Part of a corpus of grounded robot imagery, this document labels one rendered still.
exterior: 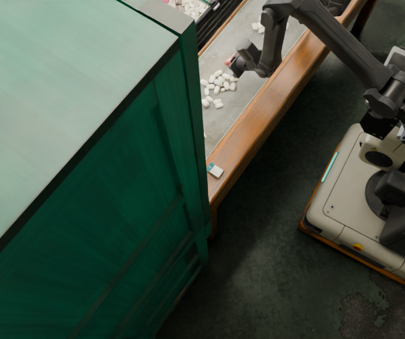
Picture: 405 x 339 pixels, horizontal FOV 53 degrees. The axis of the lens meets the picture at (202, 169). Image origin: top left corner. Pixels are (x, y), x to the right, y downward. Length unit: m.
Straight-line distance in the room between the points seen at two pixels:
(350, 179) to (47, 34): 1.77
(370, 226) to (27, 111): 1.79
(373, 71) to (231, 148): 0.64
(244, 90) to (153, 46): 1.22
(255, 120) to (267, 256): 0.87
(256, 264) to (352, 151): 0.76
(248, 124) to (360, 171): 0.76
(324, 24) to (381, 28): 1.97
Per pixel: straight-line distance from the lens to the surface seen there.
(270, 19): 1.12
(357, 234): 2.05
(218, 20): 1.48
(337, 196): 2.08
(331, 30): 1.09
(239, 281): 2.20
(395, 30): 3.07
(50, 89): 0.51
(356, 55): 1.12
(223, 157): 1.54
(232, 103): 1.68
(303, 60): 1.79
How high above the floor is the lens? 2.18
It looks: 69 degrees down
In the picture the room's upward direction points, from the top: 6 degrees counter-clockwise
